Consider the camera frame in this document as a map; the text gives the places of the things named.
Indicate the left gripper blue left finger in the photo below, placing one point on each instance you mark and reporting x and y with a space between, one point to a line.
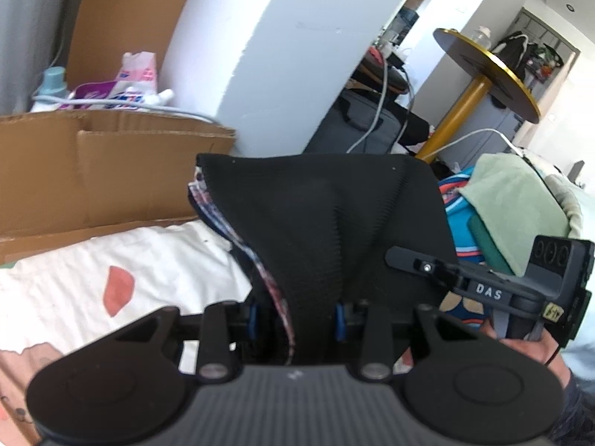
252 321

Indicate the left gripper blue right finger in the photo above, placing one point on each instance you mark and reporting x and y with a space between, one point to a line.
340 322

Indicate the black patterned drawstring shorts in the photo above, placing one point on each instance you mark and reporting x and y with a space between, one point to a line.
311 232

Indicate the right hand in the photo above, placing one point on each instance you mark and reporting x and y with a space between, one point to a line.
546 351

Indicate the blue cartoon print cloth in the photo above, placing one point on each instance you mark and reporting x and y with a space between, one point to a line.
459 211

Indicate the light green towel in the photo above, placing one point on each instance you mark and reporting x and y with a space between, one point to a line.
515 205

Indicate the white bed sheet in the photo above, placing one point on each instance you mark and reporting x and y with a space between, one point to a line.
59 301

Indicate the grey laptop bag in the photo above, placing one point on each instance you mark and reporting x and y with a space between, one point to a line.
350 118

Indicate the gold round side table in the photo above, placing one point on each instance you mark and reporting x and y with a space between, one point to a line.
490 75

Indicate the brown cardboard box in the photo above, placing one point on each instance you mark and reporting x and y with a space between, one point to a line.
67 176

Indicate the pink white package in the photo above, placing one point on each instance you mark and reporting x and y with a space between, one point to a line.
136 82

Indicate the blue cap bottle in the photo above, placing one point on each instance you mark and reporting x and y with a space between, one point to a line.
53 86

